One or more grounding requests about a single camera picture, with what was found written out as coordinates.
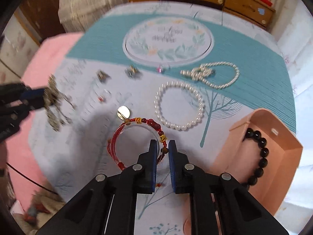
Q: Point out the teal and white printed sheet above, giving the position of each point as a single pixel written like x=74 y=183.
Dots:
x=102 y=41

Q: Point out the small pink earring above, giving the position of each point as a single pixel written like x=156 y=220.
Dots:
x=160 y=68

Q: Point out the brown wooden door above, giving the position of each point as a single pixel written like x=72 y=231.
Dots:
x=41 y=12

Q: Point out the peach cardboard box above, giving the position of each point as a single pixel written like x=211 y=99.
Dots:
x=281 y=166

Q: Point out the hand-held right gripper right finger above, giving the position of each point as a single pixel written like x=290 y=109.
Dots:
x=171 y=158

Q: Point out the white patterned cloth cover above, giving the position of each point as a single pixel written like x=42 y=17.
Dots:
x=90 y=2

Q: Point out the pink blanket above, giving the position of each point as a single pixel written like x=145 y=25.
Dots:
x=41 y=61

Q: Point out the dark metal earring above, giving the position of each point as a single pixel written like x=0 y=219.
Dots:
x=132 y=72
x=102 y=76

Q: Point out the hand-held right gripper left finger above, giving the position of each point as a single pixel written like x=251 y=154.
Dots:
x=154 y=158

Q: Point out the small red earring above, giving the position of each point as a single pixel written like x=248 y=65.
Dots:
x=101 y=99

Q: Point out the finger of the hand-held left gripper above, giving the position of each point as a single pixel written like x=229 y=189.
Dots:
x=33 y=93
x=36 y=104

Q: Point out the small red box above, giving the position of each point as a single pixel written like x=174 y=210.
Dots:
x=266 y=1

